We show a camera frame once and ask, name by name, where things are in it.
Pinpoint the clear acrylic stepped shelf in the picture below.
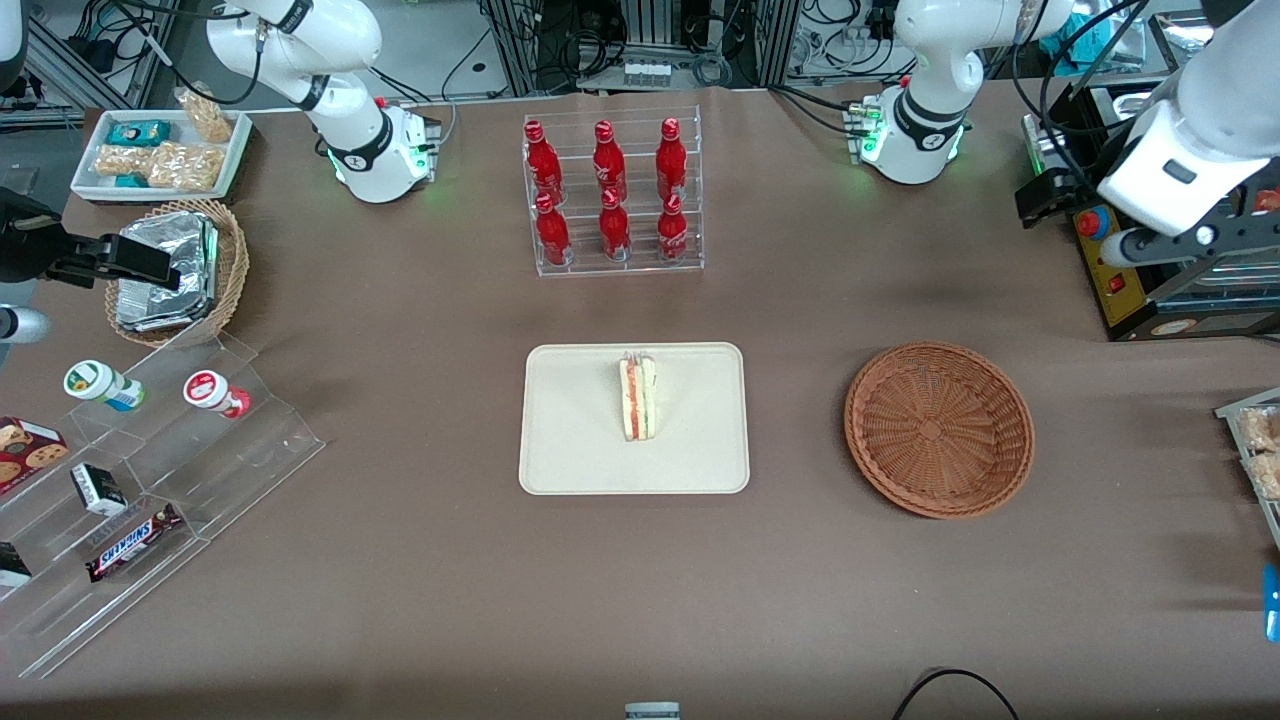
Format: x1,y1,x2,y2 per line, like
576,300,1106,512
0,330,327,681

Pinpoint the red capped yogurt bottle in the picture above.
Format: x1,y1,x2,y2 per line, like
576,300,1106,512
183,370,252,420

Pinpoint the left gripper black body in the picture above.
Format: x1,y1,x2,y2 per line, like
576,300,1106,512
1060,165,1107,213

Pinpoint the red cookie box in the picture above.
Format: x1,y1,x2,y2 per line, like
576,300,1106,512
0,416,70,496

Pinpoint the green capped yogurt bottle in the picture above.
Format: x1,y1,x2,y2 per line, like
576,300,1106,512
63,360,146,413

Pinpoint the brown table cover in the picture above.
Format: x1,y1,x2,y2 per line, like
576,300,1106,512
0,85,1280,720

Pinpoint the teal cloth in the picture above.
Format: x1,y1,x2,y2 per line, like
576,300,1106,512
1060,12,1106,63

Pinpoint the Snickers chocolate bar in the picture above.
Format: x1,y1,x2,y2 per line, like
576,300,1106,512
85,503,185,584

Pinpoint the cream plastic tray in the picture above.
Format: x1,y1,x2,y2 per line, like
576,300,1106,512
518,342,751,496

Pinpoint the metal equipment rack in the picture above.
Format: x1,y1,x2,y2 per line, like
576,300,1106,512
478,0,803,93

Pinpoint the steel food pan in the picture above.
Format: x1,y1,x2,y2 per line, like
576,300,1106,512
1090,88,1166,131

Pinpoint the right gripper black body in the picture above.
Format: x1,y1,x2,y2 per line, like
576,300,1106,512
0,188,106,284

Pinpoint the triangular sandwich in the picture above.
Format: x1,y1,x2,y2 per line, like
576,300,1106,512
617,351,659,443

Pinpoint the small black white box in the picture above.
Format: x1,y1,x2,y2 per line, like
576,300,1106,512
70,463,129,518

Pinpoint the red cola bottle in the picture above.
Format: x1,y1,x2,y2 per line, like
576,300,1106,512
598,189,633,263
592,120,629,201
524,120,564,206
534,193,573,268
657,194,690,265
655,117,689,201

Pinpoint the light wicker basket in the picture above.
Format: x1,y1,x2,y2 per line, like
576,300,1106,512
104,199,250,349

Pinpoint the foil wrapped food package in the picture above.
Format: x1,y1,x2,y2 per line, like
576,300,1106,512
118,212,219,311
115,290,216,334

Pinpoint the clear acrylic bottle rack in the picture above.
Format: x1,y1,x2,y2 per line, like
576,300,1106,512
521,105,706,279

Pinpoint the brown wicker basket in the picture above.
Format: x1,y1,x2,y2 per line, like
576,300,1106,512
843,341,1036,520

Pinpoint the white rectangular snack tray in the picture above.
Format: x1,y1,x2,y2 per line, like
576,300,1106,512
70,108,253,204

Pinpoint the clear bag of nuts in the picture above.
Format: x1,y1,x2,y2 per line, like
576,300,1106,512
148,142,223,192
175,88,234,144
94,145,153,179

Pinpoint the black cable loop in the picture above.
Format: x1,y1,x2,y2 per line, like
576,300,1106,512
893,668,1019,720

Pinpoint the black food warmer cabinet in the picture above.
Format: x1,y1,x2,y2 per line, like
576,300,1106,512
1022,10,1280,344

